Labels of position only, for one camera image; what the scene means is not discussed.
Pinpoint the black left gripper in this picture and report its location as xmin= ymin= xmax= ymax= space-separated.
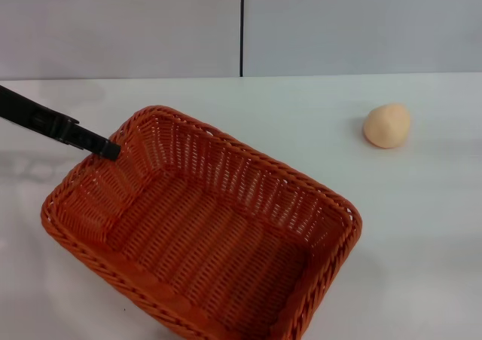
xmin=0 ymin=84 xmax=122 ymax=162

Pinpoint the orange woven plastic basket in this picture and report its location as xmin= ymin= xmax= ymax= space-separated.
xmin=40 ymin=105 xmax=363 ymax=340

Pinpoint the pale round bread bun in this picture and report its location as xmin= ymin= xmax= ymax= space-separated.
xmin=361 ymin=102 xmax=411 ymax=150

